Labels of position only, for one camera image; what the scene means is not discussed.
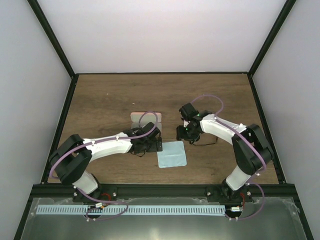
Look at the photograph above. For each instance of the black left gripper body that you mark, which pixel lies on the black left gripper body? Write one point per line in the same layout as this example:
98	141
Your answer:
150	148

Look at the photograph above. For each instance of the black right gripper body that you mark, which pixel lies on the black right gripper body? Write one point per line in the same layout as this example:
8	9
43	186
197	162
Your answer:
188	134

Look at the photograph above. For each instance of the light blue cleaning cloth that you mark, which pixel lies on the light blue cleaning cloth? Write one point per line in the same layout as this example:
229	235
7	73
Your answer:
173	154

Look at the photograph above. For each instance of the pink glasses case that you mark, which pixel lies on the pink glasses case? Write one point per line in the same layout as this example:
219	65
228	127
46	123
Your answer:
137	121

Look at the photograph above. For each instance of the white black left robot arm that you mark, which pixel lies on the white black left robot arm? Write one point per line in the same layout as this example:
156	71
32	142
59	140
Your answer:
70	161

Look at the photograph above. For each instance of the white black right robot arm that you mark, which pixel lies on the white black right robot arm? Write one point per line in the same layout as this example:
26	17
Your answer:
251	148

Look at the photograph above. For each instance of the metal front tray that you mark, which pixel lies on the metal front tray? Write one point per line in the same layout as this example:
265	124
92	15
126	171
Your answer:
270	218

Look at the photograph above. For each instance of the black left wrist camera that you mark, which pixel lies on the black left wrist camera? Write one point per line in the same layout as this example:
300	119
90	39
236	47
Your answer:
153	130

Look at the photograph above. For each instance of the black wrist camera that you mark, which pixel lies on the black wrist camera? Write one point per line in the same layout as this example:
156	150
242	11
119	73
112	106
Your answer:
187	112
153	130

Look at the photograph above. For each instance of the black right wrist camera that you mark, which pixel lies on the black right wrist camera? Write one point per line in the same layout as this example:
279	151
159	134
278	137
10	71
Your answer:
187	112

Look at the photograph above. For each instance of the light blue slotted cable duct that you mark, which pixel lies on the light blue slotted cable duct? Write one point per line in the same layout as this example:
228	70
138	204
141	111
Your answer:
133	210

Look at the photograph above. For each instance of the black front mounting rail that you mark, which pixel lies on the black front mounting rail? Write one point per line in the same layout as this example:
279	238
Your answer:
211	192

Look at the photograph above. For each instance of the black right rear frame post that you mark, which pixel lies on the black right rear frame post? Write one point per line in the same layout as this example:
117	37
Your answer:
276	27

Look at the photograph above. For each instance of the black frame post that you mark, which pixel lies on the black frame post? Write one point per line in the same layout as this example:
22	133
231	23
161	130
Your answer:
42	19
276	27

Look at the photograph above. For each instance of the black left rear frame post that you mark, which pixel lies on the black left rear frame post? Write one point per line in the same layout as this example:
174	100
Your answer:
42	19

